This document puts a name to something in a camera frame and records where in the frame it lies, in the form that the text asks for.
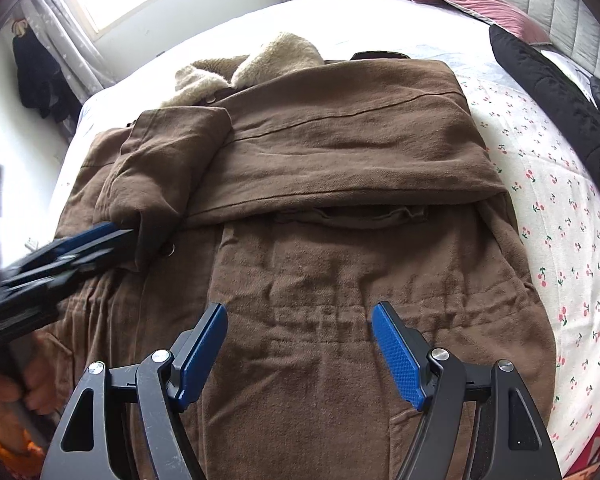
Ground dark hanging clothes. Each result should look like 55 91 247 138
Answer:
11 17 77 122

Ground person's left hand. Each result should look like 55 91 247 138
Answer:
22 355 63 415

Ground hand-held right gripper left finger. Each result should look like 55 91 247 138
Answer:
40 302 229 480

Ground bed with cherry print sheet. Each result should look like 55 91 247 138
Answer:
50 0 600 480

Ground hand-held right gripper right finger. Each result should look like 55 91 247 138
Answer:
371 301 563 480

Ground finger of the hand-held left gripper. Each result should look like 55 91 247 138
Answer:
45 222 136 266
10 240 136 306

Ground brown coat with fleece collar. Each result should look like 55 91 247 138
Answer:
27 31 556 480

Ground black quilted jacket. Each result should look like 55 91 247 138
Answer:
489 25 600 221

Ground grey padded headboard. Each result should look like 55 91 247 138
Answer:
440 0 600 88

